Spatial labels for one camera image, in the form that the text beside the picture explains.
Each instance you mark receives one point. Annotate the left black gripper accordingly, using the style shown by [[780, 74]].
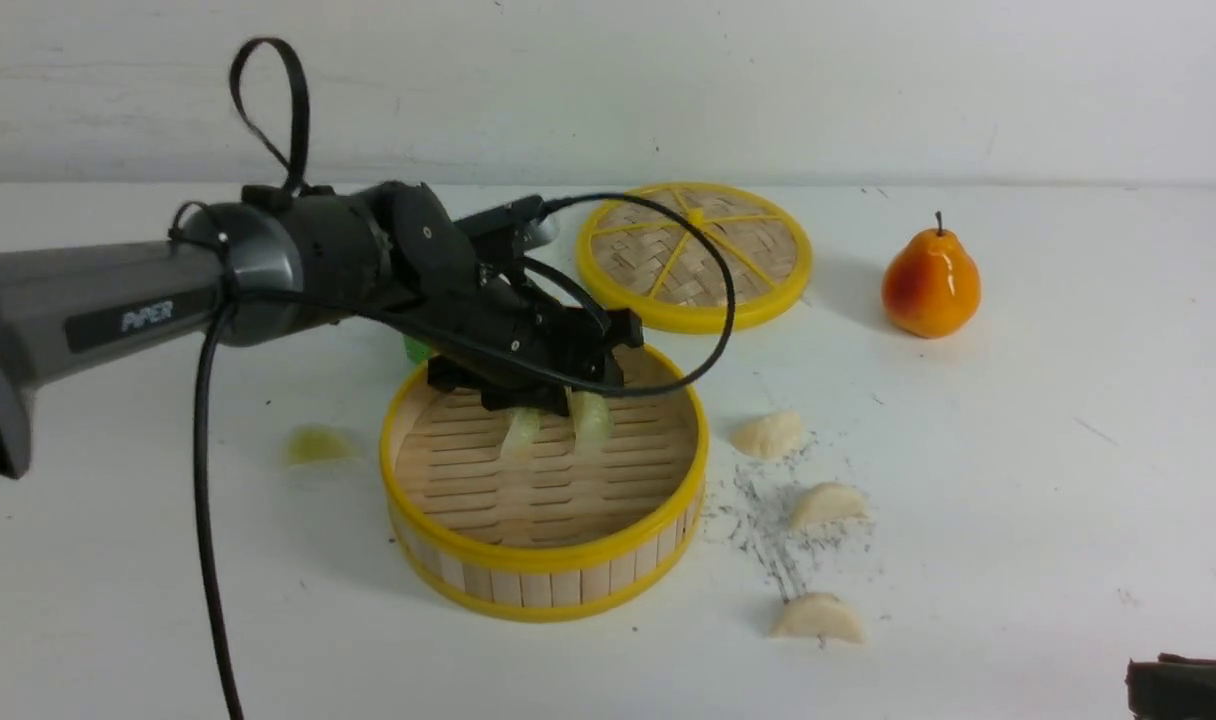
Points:
[[516, 332]]

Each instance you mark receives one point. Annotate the bamboo steamer tray yellow rim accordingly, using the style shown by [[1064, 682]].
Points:
[[545, 534]]

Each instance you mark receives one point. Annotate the orange toy pear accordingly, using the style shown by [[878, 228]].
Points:
[[932, 288]]

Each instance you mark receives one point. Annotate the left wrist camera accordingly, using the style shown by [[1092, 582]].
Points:
[[505, 233]]

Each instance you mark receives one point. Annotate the white dumpling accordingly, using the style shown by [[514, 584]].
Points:
[[769, 436], [828, 502], [819, 615]]

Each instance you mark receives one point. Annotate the woven bamboo steamer lid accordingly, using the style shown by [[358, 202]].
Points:
[[635, 257]]

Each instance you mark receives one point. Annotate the green foam cube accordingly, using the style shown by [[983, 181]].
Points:
[[416, 351]]

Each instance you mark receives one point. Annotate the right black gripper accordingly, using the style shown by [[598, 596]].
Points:
[[1172, 687]]

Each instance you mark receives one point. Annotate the green dumpling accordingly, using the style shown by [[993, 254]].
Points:
[[524, 427], [314, 443], [592, 422]]

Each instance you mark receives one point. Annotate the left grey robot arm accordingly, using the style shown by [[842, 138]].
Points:
[[391, 247]]

